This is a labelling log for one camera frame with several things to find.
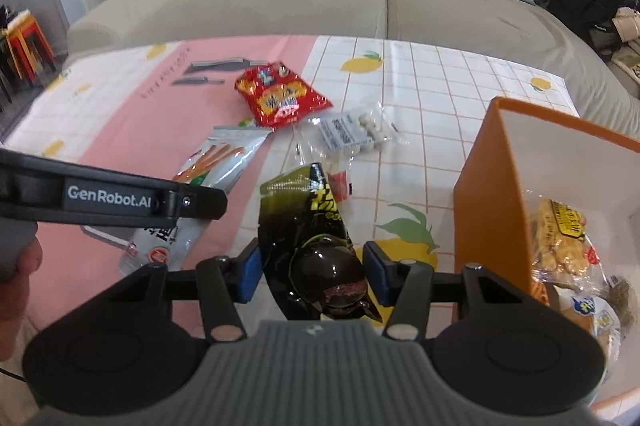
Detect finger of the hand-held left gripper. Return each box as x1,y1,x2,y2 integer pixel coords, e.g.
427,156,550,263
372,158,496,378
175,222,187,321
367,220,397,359
160,186,228,223

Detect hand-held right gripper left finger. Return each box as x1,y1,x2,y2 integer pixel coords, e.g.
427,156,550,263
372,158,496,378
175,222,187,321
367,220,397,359
87,240,264,343

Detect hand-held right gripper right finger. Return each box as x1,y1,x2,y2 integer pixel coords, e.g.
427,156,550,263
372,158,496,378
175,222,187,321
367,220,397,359
363,241,548,343

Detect white green snack packet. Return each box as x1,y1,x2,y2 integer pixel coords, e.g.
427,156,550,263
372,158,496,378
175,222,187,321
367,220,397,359
118,126,273,277

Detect black snack packet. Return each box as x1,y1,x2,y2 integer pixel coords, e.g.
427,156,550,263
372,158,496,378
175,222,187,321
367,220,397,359
257,163,383,324

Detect orange cardboard box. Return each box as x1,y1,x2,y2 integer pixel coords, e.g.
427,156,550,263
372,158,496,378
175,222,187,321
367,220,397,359
452,96,640,412

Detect person's left hand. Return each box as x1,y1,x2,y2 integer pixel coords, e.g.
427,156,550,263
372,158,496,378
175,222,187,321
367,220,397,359
0,237,45,322

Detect small clear red-label packet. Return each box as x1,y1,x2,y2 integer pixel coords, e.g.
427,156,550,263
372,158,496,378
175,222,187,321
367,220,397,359
327,161,356,201

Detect clear packet of white balls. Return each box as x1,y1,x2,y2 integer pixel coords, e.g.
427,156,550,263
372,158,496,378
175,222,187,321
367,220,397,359
295,102,408,167

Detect stacked orange stools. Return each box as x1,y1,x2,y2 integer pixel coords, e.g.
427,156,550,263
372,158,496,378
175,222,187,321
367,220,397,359
0,8,56,101

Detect pink white lemon tablecloth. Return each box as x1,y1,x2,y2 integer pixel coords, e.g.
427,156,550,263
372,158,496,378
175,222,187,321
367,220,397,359
0,34,581,347

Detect yellow cracker packet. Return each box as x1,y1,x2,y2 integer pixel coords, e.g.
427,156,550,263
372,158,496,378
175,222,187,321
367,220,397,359
525,198,601,277

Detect beige sofa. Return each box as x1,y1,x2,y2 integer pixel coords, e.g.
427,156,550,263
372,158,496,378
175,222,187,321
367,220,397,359
66,0,640,107

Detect clear round pastry packet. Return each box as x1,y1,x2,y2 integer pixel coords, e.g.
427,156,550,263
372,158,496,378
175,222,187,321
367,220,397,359
565,276,632,357

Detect printed tote bag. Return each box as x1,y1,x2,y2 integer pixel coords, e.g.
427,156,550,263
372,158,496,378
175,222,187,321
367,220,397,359
610,50,640,84

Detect beige pouch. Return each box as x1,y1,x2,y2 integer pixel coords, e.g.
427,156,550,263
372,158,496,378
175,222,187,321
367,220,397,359
612,6,640,41

